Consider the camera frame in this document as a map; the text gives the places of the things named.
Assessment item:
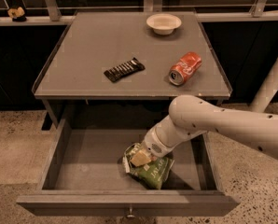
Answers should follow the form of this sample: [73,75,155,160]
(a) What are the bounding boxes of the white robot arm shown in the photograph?
[131,95,278,166]

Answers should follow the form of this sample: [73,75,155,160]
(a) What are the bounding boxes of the white bowl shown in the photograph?
[146,14,182,35]

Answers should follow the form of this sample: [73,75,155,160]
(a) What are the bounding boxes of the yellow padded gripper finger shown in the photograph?
[131,149,151,167]

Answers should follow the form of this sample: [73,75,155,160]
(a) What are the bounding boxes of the red soda can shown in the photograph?
[168,52,202,86]

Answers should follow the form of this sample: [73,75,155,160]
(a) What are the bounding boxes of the green jalapeno chip bag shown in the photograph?
[122,143,174,189]

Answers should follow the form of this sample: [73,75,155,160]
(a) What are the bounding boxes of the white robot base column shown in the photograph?
[250,57,278,112]

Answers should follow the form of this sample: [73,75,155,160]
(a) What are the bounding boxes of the open grey top drawer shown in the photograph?
[16,105,240,217]

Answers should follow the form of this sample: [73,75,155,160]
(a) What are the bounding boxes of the black striped snack bar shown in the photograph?
[104,57,146,83]

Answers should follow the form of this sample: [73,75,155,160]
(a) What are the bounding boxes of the metal drawer knob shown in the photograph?
[125,205,136,219]

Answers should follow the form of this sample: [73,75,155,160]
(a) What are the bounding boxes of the grey cabinet with counter top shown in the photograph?
[33,12,232,125]

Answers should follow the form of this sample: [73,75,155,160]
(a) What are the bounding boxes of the small yellow black object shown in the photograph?
[7,6,26,21]

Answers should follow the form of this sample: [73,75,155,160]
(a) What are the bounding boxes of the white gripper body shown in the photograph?
[142,128,173,158]

